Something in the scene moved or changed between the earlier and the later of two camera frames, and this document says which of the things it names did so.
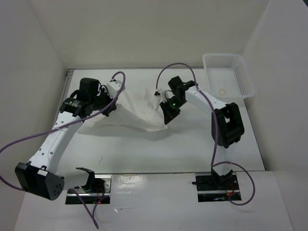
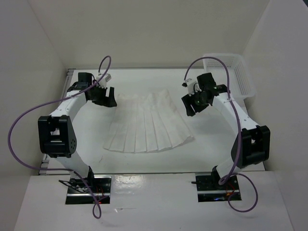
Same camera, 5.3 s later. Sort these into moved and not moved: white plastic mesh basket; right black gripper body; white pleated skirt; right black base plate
Moved: right black gripper body; white pleated skirt
Not moved: white plastic mesh basket; right black base plate
